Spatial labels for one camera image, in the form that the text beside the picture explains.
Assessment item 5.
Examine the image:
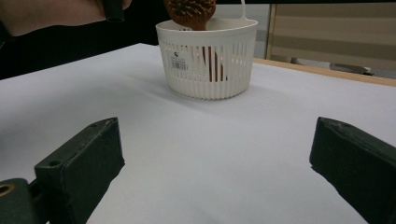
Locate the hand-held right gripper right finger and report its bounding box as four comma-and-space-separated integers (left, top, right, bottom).
309, 117, 396, 224

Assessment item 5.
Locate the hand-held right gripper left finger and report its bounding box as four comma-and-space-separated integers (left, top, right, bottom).
34, 117, 125, 224

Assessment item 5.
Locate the brown wooden hairbrush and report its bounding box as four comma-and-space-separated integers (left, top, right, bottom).
163, 0, 228, 82

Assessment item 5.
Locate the white slotted plastic basket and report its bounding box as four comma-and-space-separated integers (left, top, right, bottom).
155, 0, 259, 101

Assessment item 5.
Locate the light wooden table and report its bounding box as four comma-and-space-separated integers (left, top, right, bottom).
253, 57, 396, 88

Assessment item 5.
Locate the white table sheet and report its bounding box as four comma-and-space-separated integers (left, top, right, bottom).
0, 42, 396, 224

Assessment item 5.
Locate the wooden background desk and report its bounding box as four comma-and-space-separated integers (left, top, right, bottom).
265, 3, 396, 72

